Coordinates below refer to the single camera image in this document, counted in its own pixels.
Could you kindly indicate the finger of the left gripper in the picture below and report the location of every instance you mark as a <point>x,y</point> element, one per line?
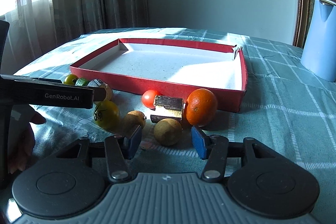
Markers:
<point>99,94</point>

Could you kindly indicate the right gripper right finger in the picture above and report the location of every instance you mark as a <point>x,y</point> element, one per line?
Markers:
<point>214,149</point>

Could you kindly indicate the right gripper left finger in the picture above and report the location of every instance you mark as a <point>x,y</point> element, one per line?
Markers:
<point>119,149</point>

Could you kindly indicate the green cucumber piece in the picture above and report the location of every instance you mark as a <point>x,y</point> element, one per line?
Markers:
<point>82,82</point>

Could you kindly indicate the small green tomato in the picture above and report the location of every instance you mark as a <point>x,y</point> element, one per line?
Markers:
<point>70,79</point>

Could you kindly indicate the orange mandarin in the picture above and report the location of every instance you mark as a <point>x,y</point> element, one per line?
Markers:
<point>201,106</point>

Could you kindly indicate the red cherry tomato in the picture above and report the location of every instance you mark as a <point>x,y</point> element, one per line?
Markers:
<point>148,98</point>

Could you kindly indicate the round brown longan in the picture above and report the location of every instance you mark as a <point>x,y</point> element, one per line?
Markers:
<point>168,132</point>

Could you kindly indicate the dark eggplant chunk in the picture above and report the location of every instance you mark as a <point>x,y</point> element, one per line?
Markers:
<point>167,107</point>

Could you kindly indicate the person's left hand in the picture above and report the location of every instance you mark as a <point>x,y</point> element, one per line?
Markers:
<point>21,136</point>

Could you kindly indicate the large yellow-green tomato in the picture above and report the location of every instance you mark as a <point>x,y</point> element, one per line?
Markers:
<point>107,115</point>

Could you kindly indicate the red shallow cardboard box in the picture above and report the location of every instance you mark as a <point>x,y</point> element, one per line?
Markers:
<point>175,68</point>

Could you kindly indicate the teal plaid tablecloth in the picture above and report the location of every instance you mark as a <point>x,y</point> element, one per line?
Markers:
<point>286,107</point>

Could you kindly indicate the blue electric kettle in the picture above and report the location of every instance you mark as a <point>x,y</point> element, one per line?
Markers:
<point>319,49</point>

